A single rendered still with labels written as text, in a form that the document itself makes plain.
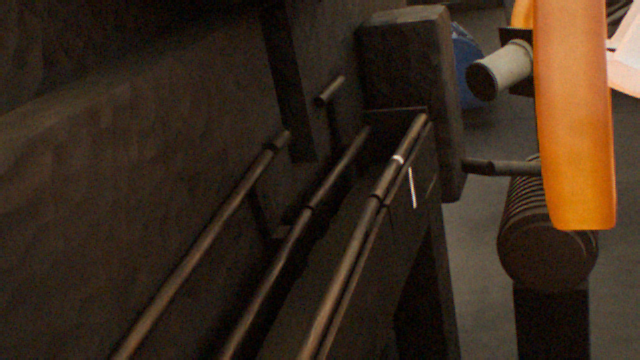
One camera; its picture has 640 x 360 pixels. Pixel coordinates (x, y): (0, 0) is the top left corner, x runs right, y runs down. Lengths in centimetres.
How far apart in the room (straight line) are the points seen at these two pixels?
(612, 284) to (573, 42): 141
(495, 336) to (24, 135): 131
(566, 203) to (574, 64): 7
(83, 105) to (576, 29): 27
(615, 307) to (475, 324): 31
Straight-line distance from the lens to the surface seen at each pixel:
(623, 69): 39
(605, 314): 164
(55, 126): 40
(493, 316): 163
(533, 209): 93
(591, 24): 35
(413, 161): 66
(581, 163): 35
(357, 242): 53
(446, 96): 83
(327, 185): 64
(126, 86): 45
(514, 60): 101
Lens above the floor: 96
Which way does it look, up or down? 23 degrees down
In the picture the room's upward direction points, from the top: 12 degrees counter-clockwise
